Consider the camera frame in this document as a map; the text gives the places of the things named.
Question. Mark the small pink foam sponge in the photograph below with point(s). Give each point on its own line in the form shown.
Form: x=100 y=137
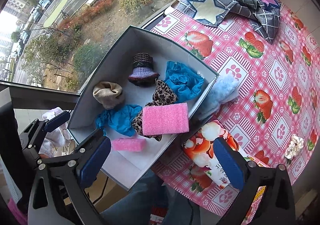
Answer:
x=128 y=144

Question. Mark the white cardboard box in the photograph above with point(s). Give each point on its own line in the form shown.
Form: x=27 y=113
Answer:
x=126 y=168

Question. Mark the light blue fluffy cloth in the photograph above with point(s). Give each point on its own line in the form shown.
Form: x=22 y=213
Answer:
x=224 y=90

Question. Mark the plaid star fabric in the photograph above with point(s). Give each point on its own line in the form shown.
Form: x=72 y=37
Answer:
x=263 y=15

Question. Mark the leopard print scarf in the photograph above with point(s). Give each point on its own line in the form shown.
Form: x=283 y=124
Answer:
x=163 y=95

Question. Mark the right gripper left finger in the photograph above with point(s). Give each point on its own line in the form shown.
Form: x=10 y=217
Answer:
x=58 y=192

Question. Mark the pink strawberry tablecloth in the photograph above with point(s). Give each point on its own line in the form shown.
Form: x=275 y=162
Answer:
x=278 y=86

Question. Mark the purple knitted hat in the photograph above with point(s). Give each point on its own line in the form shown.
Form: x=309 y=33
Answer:
x=143 y=74

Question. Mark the white polka dot scrunchie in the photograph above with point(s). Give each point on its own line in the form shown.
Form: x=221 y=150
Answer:
x=295 y=146

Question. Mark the white pink fluffy cloth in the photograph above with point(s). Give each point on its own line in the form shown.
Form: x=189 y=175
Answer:
x=57 y=143

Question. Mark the red patterned box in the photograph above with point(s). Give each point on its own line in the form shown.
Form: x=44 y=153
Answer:
x=255 y=204

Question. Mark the large pink foam sponge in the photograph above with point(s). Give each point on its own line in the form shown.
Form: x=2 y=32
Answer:
x=165 y=119

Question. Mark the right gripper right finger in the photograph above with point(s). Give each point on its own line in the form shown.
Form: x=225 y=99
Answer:
x=277 y=204

